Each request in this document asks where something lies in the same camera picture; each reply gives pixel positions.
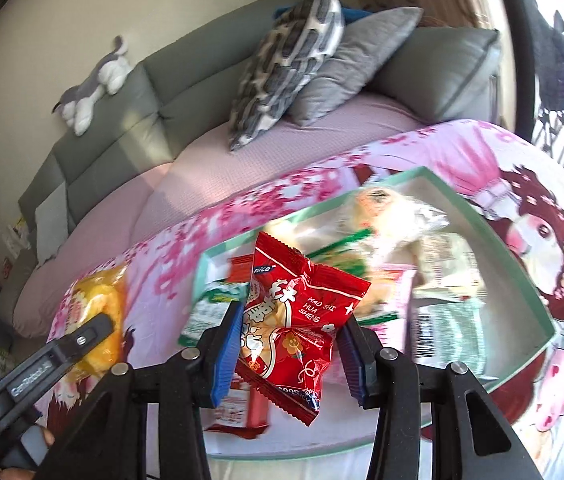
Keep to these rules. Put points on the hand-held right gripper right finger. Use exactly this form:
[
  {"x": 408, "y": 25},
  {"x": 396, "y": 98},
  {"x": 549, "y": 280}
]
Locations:
[{"x": 354, "y": 360}]

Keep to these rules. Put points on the red patterned packet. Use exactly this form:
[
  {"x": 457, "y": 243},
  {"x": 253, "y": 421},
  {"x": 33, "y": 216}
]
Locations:
[{"x": 239, "y": 267}]

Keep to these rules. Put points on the red peanut packet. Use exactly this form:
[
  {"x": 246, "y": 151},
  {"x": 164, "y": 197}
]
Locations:
[{"x": 292, "y": 320}]

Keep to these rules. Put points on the white paper item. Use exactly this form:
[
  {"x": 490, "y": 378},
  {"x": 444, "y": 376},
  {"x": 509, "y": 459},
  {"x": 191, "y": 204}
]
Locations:
[{"x": 19, "y": 235}]

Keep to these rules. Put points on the light grey cushion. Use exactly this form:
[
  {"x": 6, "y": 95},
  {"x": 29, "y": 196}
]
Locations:
[{"x": 52, "y": 225}]

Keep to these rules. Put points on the pink sofa cover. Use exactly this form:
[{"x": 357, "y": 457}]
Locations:
[{"x": 187, "y": 195}]

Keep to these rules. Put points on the pink roll packet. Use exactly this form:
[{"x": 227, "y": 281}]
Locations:
[{"x": 391, "y": 290}]

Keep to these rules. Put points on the green white snack packet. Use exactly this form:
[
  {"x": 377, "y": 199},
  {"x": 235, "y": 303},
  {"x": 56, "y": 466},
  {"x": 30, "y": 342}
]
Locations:
[{"x": 207, "y": 310}]

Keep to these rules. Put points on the mint green box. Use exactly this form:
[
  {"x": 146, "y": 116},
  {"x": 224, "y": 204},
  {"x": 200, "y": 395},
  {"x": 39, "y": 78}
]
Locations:
[{"x": 501, "y": 270}]

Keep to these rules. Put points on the pale snack packet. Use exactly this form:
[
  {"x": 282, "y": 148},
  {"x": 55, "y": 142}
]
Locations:
[{"x": 446, "y": 260}]

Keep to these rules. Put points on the clear waffle packet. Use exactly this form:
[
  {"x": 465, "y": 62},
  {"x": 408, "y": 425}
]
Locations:
[{"x": 341, "y": 255}]

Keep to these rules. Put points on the grey pillow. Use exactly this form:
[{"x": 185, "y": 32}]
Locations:
[{"x": 356, "y": 65}]

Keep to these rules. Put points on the red white snack packet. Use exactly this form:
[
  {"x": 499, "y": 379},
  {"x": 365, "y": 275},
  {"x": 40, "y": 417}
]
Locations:
[{"x": 234, "y": 410}]

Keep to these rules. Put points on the green white barcode packet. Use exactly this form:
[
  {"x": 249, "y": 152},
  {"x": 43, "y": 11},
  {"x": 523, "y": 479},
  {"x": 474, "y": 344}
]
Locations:
[{"x": 441, "y": 330}]

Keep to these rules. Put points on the printed blanket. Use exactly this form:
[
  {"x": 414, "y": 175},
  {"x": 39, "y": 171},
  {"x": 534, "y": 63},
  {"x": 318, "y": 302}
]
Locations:
[{"x": 511, "y": 170}]

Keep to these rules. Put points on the clear bread packet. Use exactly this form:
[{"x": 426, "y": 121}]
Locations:
[{"x": 386, "y": 210}]

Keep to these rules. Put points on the grey white plush toy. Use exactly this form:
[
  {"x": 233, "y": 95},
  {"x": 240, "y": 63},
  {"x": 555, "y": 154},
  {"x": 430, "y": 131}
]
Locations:
[{"x": 92, "y": 85}]

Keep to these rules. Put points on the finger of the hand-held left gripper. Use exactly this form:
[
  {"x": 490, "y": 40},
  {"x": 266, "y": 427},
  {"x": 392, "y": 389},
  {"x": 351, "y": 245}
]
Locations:
[{"x": 82, "y": 340}]

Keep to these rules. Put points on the yellow cake packet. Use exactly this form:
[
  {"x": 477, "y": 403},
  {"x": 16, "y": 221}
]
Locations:
[{"x": 97, "y": 300}]

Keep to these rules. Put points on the grey sofa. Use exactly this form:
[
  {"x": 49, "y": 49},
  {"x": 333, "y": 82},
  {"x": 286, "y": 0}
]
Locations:
[{"x": 112, "y": 125}]

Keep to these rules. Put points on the black white patterned pillow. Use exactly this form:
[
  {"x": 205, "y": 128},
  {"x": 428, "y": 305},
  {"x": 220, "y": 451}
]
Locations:
[{"x": 282, "y": 70}]

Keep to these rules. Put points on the person's left hand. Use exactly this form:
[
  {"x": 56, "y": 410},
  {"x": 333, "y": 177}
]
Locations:
[{"x": 47, "y": 437}]

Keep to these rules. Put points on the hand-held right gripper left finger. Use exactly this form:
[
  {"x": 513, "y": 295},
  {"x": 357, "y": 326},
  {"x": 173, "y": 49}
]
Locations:
[{"x": 227, "y": 355}]

